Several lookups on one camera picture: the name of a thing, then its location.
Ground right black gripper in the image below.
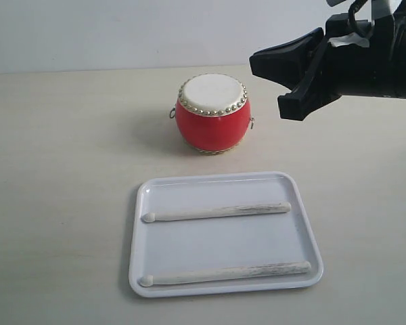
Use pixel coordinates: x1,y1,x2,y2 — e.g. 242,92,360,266
249,14,397,121

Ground white drumstick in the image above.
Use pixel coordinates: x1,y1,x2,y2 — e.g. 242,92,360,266
141,202,292,223
138,261,311,287

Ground white plastic tray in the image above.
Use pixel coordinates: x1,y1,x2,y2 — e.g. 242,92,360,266
129,171,323,298

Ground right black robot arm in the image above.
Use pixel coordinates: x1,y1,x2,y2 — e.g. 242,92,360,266
249,1,406,121

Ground small red drum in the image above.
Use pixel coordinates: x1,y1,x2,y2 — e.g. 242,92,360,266
170,73,254,154

